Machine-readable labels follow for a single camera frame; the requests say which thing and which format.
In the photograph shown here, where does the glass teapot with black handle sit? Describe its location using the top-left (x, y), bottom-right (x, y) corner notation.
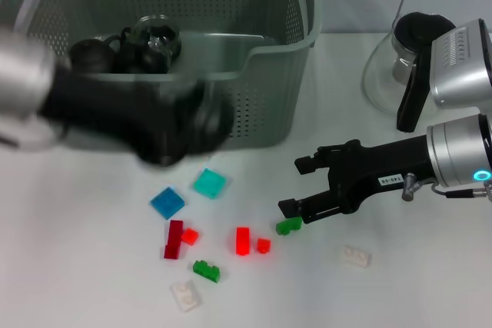
top-left (361, 12), bottom-right (458, 133)

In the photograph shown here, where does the white toy block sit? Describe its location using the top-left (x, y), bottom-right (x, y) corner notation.
top-left (170, 280), bottom-right (203, 312)
top-left (341, 245), bottom-right (373, 269)

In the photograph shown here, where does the grey-green perforated storage bin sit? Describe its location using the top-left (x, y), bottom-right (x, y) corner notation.
top-left (0, 0), bottom-right (323, 151)

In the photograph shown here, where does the bright red long toy block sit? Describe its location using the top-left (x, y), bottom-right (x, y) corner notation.
top-left (234, 227), bottom-right (251, 256)

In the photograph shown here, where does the blue square toy block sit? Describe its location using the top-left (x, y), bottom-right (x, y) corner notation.
top-left (148, 186), bottom-right (186, 220)

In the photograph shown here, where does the green toy block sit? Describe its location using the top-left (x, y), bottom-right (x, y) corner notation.
top-left (275, 216), bottom-right (304, 236)
top-left (191, 260), bottom-right (222, 283)

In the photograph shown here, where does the teal square toy block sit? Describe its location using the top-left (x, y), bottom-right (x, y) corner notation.
top-left (192, 167), bottom-right (228, 200)

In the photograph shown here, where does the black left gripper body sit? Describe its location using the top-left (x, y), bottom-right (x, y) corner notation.
top-left (38, 70), bottom-right (201, 167)

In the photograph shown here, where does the dark clay teapot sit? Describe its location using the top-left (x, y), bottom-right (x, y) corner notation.
top-left (68, 38), bottom-right (115, 75)

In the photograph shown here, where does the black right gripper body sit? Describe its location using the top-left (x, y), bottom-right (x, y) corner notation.
top-left (326, 134), bottom-right (438, 216)

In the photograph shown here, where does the dark red long toy block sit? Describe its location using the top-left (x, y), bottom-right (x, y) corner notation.
top-left (164, 220), bottom-right (185, 260)

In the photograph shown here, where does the right gripper cable silver plug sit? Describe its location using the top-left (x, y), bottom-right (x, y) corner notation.
top-left (401, 173), bottom-right (492, 201)

